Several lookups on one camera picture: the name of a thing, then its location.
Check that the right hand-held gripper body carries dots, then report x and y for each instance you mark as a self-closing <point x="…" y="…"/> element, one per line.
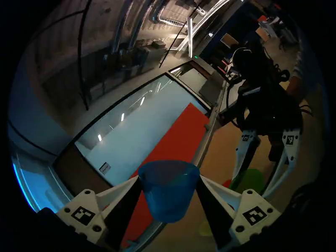
<point x="265" y="105"/>

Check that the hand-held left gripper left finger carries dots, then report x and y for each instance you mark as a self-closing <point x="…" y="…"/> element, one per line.
<point x="86" y="202"/>

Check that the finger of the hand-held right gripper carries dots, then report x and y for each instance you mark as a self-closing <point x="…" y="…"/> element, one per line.
<point x="290" y="147"/>
<point x="245" y="147"/>

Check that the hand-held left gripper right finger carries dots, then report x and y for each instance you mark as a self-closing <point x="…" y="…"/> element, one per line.
<point x="249" y="202"/>

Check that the green plastic cup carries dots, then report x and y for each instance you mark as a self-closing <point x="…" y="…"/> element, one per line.
<point x="252" y="179"/>

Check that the blue plastic cup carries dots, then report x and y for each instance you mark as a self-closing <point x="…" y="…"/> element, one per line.
<point x="168" y="194"/>

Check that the red plastic cup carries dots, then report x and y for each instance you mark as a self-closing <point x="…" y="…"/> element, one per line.
<point x="227" y="183"/>

